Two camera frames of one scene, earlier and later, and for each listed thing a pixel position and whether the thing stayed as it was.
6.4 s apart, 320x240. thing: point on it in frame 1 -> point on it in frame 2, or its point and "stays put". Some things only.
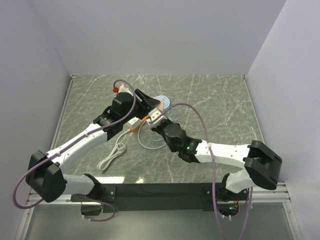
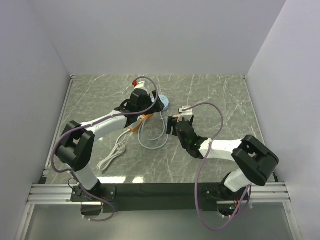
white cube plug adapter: [132, 124] stays put
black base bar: [159, 197] stays put
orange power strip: [137, 128] stays put
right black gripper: [157, 128] -> [169, 124]
